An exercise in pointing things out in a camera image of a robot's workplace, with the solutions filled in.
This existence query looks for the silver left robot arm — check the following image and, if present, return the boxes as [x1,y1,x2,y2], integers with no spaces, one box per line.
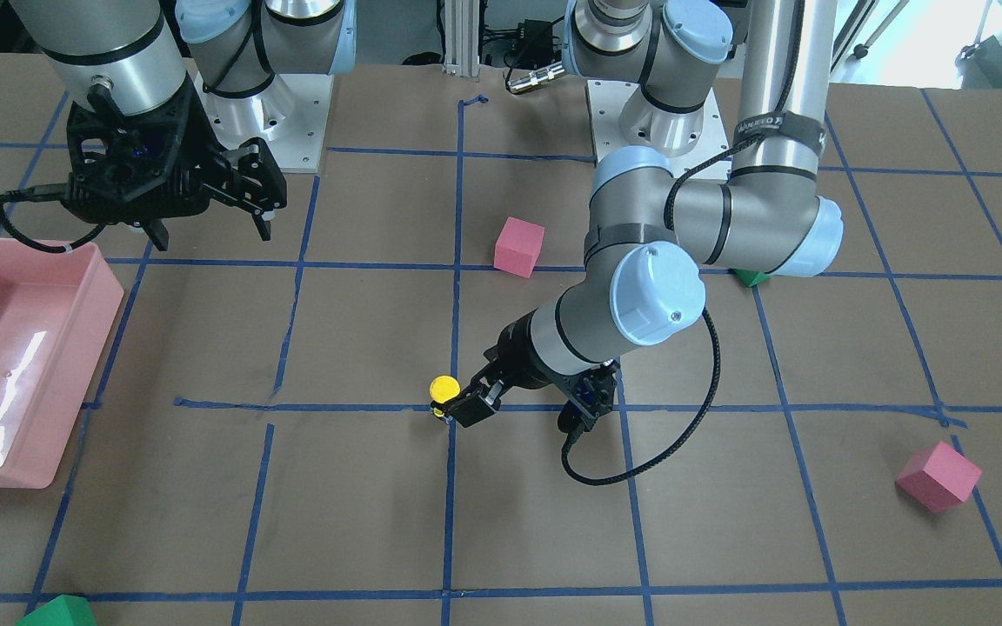
[432,1,844,427]

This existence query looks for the yellow push button switch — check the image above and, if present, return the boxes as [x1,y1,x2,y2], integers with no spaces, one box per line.
[428,374,462,423]

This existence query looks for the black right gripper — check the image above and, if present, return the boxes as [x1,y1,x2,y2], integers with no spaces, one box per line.
[61,83,289,252]

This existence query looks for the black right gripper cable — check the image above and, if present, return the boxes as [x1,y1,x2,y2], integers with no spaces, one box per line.
[0,184,110,255]

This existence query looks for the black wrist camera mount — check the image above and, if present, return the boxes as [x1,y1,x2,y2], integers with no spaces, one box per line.
[554,360,620,436]

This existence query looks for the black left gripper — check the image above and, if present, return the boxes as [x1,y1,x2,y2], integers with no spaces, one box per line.
[448,317,570,428]

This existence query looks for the green foam cube far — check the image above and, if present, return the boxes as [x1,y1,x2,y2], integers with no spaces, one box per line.
[732,269,772,288]

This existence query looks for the aluminium frame post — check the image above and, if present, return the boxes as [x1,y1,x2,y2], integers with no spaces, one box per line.
[441,0,482,82]

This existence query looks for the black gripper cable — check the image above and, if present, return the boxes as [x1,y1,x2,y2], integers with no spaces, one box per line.
[0,184,110,255]
[560,113,785,486]

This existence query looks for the pink foam cube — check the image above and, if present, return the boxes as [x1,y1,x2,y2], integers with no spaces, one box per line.
[895,443,983,514]
[492,216,545,278]

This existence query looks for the pink plastic bin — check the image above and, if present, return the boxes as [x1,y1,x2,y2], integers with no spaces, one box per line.
[0,238,124,489]

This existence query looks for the green foam cube near bin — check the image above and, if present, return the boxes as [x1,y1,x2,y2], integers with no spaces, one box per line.
[16,595,97,626]

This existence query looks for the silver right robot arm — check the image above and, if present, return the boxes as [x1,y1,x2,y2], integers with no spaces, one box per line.
[0,1,357,254]

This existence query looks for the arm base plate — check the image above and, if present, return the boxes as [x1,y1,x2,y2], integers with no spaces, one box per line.
[587,80,729,175]
[194,74,337,174]

